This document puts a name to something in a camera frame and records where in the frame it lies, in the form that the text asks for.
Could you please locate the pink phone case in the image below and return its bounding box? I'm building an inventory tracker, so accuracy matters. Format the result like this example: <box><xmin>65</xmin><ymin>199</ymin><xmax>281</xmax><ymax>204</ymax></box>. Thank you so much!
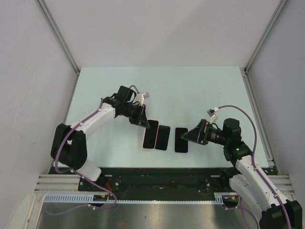
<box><xmin>142</xmin><ymin>119</ymin><xmax>160</xmax><ymax>150</ymax></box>

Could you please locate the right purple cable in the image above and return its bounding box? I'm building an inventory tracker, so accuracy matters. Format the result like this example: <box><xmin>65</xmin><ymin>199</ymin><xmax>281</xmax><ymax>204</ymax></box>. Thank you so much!
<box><xmin>215</xmin><ymin>104</ymin><xmax>289</xmax><ymax>229</ymax></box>

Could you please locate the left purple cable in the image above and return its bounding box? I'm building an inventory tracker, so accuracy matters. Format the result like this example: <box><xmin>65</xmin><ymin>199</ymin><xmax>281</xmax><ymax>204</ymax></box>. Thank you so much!
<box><xmin>45</xmin><ymin>85</ymin><xmax>141</xmax><ymax>215</ymax></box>

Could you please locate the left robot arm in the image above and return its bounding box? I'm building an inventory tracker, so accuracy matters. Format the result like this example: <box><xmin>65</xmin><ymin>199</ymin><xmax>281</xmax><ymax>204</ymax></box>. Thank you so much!
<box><xmin>51</xmin><ymin>85</ymin><xmax>150</xmax><ymax>191</ymax></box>

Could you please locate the right aluminium frame post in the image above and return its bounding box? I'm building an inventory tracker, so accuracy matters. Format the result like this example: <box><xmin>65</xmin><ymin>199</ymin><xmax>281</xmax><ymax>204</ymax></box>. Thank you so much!
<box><xmin>243</xmin><ymin>0</ymin><xmax>290</xmax><ymax>74</ymax></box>

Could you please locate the purple cable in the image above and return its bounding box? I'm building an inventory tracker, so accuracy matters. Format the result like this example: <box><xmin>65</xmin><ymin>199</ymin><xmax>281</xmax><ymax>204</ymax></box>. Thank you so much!
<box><xmin>215</xmin><ymin>104</ymin><xmax>289</xmax><ymax>229</ymax></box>
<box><xmin>45</xmin><ymin>85</ymin><xmax>141</xmax><ymax>215</ymax></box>

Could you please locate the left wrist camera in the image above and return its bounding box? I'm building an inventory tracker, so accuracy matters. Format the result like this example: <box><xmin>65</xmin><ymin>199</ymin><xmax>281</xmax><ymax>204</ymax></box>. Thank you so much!
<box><xmin>134</xmin><ymin>92</ymin><xmax>150</xmax><ymax>106</ymax></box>

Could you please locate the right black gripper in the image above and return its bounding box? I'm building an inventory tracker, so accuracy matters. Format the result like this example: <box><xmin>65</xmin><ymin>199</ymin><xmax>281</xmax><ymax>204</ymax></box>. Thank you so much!
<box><xmin>181</xmin><ymin>119</ymin><xmax>229</xmax><ymax>146</ymax></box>

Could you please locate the black smartphone teal frame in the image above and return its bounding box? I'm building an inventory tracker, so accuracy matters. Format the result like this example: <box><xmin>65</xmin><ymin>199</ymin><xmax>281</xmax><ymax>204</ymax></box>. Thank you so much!
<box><xmin>174</xmin><ymin>127</ymin><xmax>189</xmax><ymax>154</ymax></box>

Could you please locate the slotted cable duct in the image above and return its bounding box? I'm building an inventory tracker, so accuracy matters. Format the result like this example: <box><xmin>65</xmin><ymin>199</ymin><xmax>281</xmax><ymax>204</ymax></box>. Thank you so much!
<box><xmin>43</xmin><ymin>192</ymin><xmax>239</xmax><ymax>205</ymax></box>

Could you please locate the black smartphone blue frame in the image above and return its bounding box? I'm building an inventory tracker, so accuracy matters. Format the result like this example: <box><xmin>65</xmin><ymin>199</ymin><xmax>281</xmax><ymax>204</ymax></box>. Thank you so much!
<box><xmin>154</xmin><ymin>125</ymin><xmax>171</xmax><ymax>151</ymax></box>

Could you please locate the aluminium frame post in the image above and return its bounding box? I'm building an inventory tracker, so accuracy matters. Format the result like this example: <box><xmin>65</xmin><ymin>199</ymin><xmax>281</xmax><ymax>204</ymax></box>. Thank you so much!
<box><xmin>35</xmin><ymin>0</ymin><xmax>81</xmax><ymax>76</ymax></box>
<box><xmin>243</xmin><ymin>0</ymin><xmax>290</xmax><ymax>74</ymax></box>

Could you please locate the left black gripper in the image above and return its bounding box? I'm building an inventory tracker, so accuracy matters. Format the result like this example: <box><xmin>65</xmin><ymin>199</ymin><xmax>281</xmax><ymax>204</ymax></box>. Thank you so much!
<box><xmin>122</xmin><ymin>103</ymin><xmax>149</xmax><ymax>128</ymax></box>

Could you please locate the left aluminium frame post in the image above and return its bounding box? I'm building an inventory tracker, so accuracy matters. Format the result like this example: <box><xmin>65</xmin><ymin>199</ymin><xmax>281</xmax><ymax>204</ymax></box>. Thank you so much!
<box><xmin>35</xmin><ymin>0</ymin><xmax>81</xmax><ymax>76</ymax></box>

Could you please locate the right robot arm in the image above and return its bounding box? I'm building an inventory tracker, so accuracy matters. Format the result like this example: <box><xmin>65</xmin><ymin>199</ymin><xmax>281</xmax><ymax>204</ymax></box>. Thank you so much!
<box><xmin>181</xmin><ymin>118</ymin><xmax>303</xmax><ymax>229</ymax></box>

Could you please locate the lavender phone case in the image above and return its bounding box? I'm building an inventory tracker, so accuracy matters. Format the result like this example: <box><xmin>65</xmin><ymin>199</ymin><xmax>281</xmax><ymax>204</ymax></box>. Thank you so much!
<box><xmin>173</xmin><ymin>127</ymin><xmax>190</xmax><ymax>155</ymax></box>

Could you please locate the light blue phone case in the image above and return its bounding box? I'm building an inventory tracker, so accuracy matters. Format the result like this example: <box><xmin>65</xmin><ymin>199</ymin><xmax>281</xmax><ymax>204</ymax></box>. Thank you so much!
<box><xmin>153</xmin><ymin>125</ymin><xmax>172</xmax><ymax>152</ymax></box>

